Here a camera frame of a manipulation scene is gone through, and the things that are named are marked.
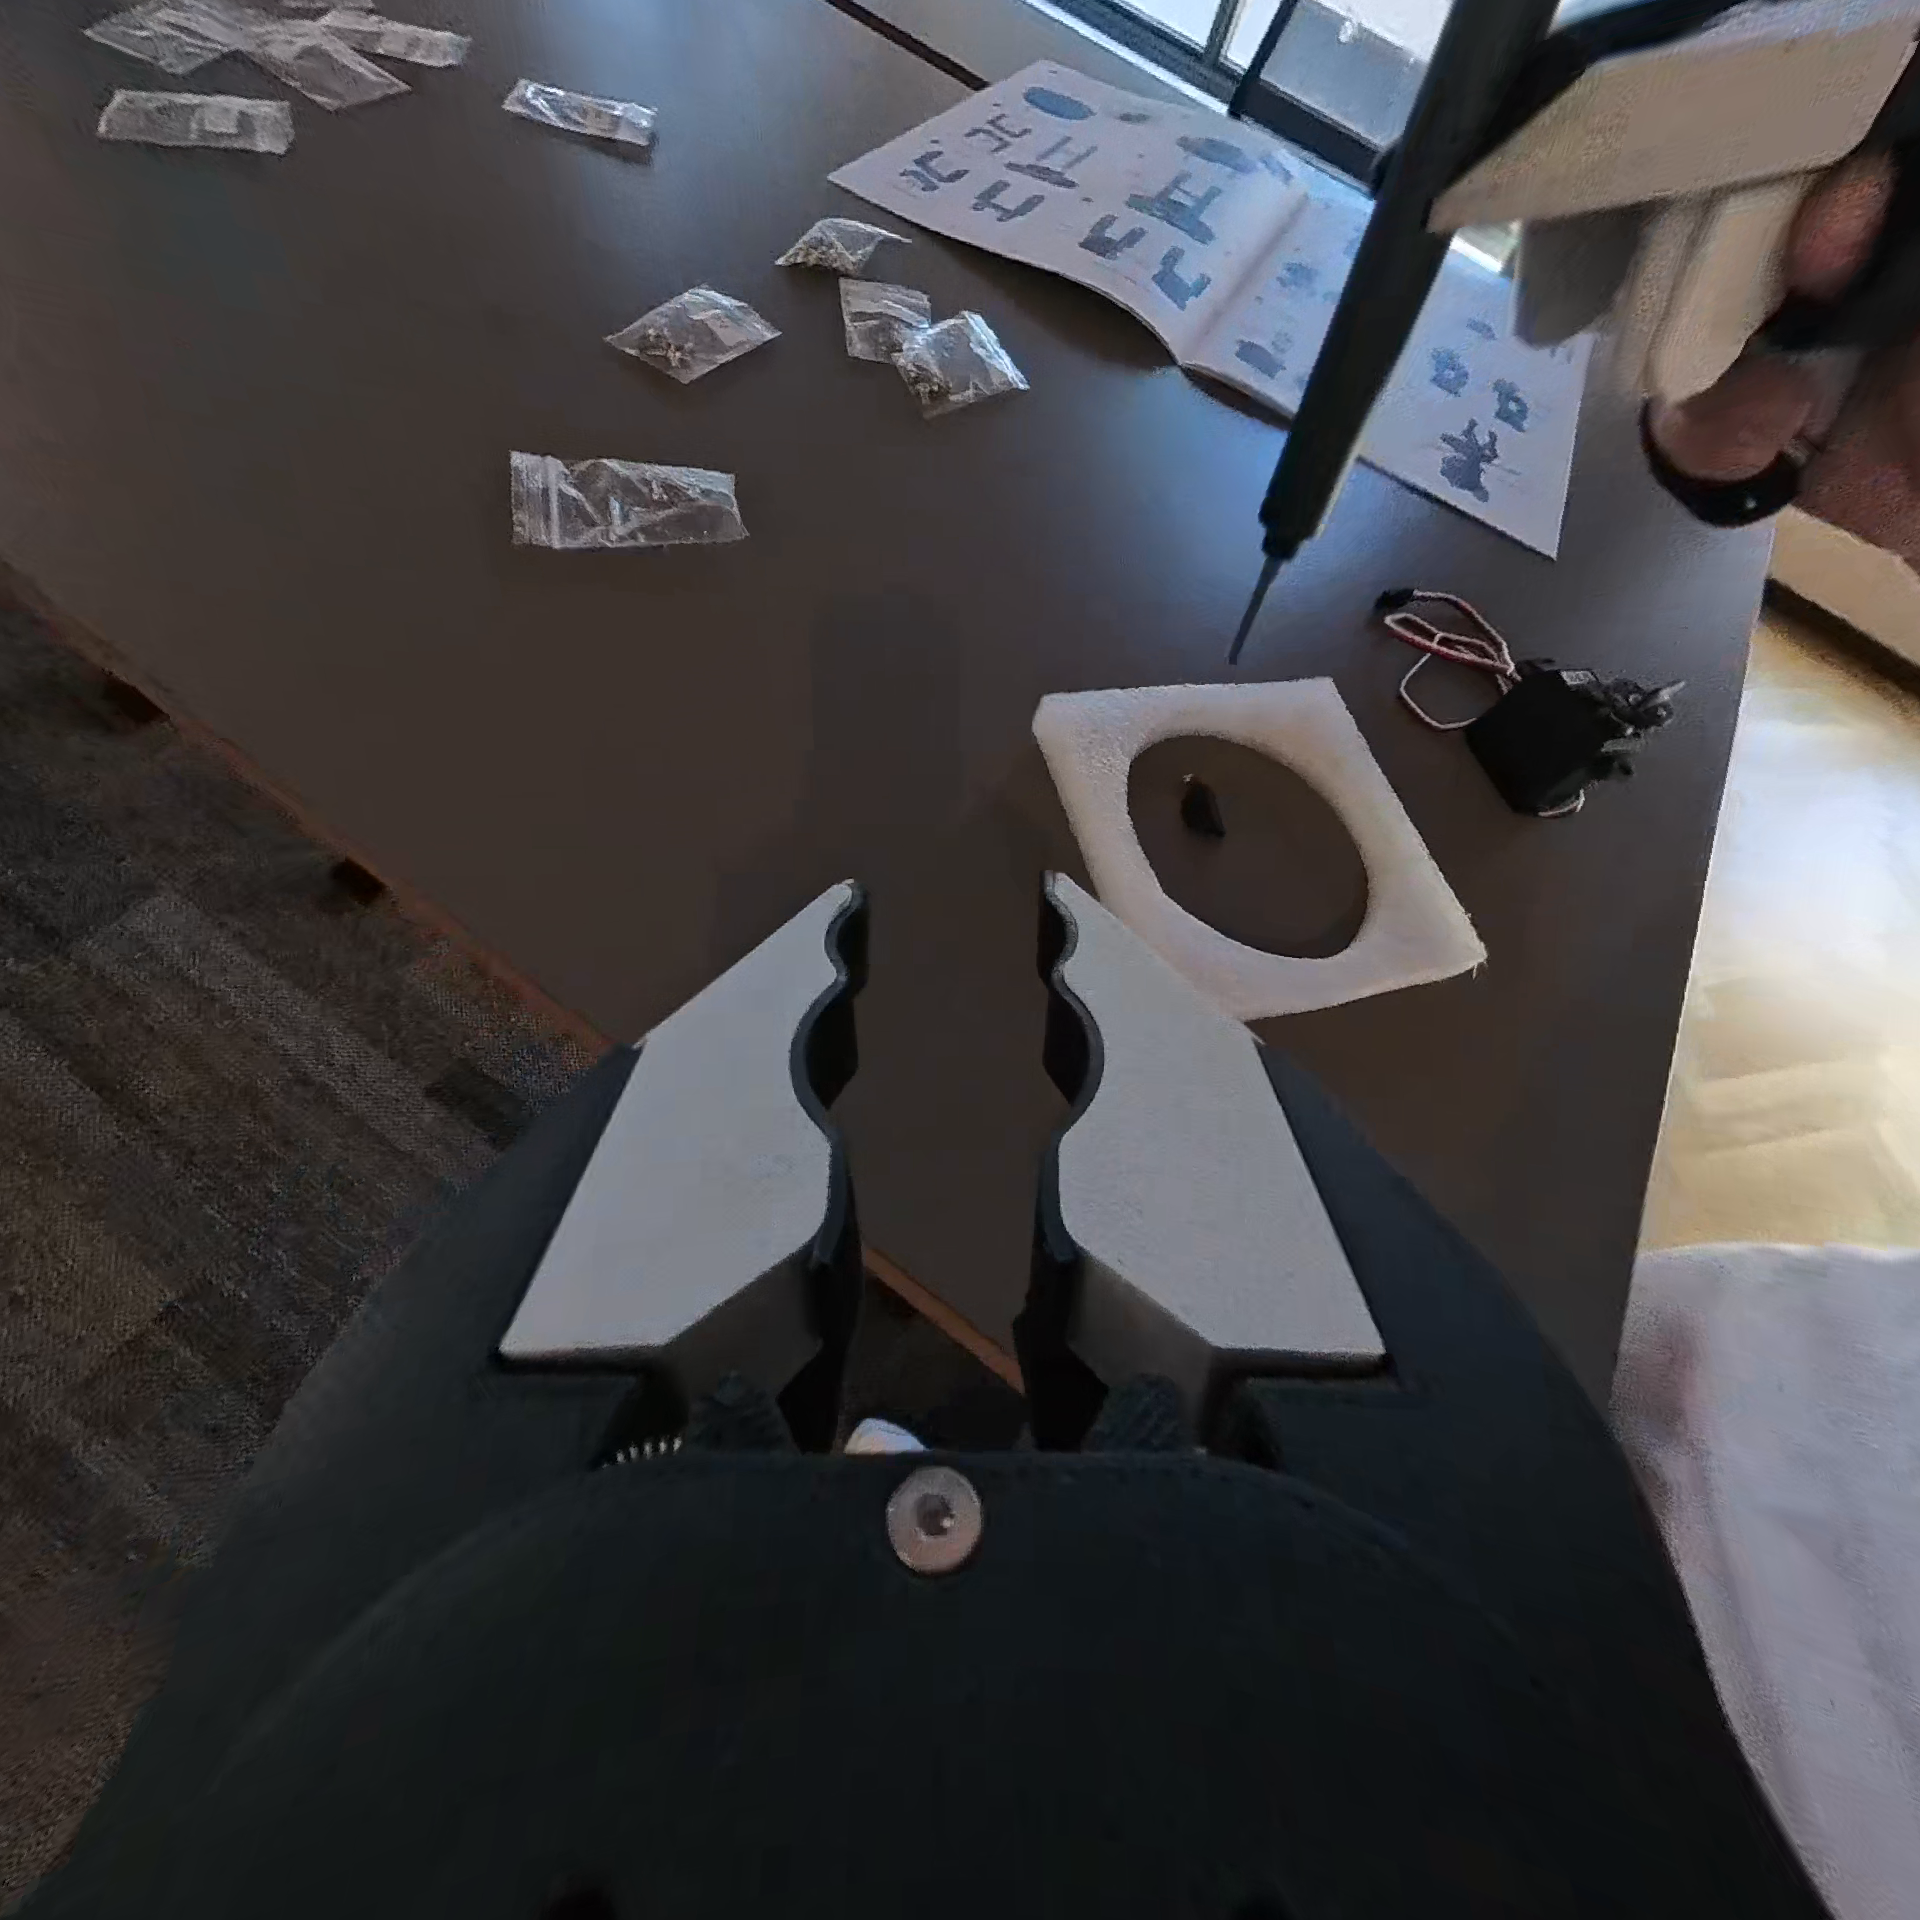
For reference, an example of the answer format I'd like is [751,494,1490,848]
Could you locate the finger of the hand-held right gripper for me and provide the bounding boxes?
[1417,0,1920,235]

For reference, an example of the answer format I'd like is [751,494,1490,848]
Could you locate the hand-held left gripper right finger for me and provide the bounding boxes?
[1014,870,1385,1452]

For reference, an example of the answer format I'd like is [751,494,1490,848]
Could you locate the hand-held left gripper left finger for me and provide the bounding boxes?
[497,880,873,1452]

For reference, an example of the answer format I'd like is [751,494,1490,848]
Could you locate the black electric screwdriver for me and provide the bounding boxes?
[1226,0,1568,664]

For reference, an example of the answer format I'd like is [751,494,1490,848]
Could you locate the black servo motor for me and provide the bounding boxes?
[1463,655,1684,820]

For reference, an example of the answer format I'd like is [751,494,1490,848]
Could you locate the dark brown desk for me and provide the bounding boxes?
[0,0,1777,1390]

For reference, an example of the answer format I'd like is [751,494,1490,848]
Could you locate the person's right hand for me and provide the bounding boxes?
[1647,142,1920,528]

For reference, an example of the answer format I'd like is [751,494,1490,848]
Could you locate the printed instruction booklet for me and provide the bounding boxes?
[826,60,1596,559]

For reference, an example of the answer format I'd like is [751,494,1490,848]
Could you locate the window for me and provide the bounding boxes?
[1034,0,1448,152]

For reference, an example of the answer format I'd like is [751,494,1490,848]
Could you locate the clear plastic screw bag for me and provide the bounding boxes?
[838,277,937,364]
[500,78,661,150]
[896,310,1032,420]
[774,216,914,278]
[96,88,297,157]
[602,286,784,385]
[508,449,749,553]

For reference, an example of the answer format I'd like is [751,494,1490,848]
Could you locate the pile of clear plastic bags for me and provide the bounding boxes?
[82,0,472,117]

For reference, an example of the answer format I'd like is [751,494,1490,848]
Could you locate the red white servo cable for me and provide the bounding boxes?
[1375,587,1519,733]

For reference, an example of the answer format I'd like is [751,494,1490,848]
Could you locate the white foam ring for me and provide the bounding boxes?
[1031,679,1487,1023]

